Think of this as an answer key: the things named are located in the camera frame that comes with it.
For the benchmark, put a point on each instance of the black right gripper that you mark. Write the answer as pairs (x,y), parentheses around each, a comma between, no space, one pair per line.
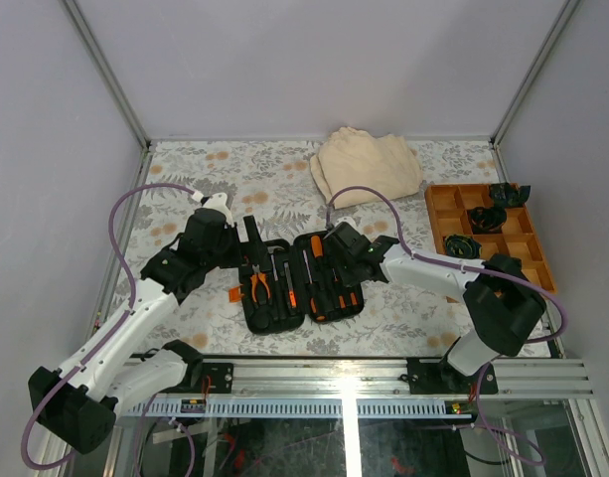
(348,279)

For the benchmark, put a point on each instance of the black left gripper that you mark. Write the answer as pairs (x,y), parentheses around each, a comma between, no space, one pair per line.
(257,248)

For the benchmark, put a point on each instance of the steel claw hammer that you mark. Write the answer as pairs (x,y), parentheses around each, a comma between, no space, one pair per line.
(272,250)

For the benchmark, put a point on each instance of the orange black needle-nose pliers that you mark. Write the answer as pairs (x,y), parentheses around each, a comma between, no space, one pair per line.
(260,290)

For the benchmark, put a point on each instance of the orange handled long screwdriver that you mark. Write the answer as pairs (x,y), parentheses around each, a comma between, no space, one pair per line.
(317,246)

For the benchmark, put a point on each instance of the dark green tool case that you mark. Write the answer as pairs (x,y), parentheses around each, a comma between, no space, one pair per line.
(276,316)

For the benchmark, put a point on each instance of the orange utility knife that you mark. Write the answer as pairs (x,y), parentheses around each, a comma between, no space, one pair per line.
(290,288)

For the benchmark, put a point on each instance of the large black orange screwdriver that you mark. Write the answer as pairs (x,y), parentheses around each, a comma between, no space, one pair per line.
(318,313)

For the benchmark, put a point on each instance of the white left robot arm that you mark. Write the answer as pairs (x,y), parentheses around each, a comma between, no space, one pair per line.
(81,400)

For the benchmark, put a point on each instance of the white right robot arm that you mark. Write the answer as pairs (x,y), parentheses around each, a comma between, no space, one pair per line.
(503,305)

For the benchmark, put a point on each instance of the floral table mat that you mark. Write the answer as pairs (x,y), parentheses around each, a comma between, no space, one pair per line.
(272,181)

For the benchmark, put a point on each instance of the cream cloth bag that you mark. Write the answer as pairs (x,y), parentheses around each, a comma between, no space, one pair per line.
(352,160)

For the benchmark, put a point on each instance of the dark tape roll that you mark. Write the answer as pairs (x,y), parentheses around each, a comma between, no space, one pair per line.
(506,195)
(487,220)
(461,246)

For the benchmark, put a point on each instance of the orange compartment tray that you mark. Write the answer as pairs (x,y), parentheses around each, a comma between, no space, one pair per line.
(448,206)

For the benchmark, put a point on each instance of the dark tape roll top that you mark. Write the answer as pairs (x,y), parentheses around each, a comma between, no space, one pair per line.
(506,195)

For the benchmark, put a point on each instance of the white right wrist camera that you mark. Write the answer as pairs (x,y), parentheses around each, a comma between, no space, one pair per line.
(347,220)

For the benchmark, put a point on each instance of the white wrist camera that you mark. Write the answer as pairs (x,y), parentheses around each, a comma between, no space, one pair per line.
(217,202)
(347,220)

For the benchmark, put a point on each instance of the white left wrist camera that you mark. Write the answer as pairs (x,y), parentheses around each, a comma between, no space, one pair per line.
(217,202)

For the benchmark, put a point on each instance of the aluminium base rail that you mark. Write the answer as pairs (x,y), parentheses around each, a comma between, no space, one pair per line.
(368,388)

